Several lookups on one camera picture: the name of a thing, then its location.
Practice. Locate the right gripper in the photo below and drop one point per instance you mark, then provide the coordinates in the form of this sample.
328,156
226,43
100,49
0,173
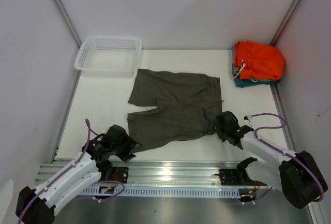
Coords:
219,131

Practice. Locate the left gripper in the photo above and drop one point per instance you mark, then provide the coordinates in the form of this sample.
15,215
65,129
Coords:
129,145

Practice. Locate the olive green shorts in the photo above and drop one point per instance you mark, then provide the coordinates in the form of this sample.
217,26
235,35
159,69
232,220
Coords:
183,107

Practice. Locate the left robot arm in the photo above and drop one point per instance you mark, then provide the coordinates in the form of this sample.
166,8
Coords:
91,166

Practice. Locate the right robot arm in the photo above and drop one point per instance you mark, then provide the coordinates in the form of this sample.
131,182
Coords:
294,174

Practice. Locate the teal folded shorts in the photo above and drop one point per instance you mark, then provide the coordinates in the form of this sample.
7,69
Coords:
248,83

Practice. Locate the grey folded shorts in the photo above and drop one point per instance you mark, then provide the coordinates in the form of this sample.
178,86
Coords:
235,69

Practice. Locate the orange folded shorts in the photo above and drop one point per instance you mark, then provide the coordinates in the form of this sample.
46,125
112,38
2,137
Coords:
258,61

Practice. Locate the white plastic basket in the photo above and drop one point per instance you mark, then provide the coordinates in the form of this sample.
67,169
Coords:
115,56

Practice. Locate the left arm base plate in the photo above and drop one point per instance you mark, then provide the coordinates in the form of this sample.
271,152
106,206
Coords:
120,174

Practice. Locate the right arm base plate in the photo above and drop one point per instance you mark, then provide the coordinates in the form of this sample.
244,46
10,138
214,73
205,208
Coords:
235,177

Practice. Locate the aluminium frame rail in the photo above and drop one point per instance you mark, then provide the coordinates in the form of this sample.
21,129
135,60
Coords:
159,173

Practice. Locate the white slotted cable duct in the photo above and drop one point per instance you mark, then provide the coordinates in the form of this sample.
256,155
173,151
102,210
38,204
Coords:
181,192

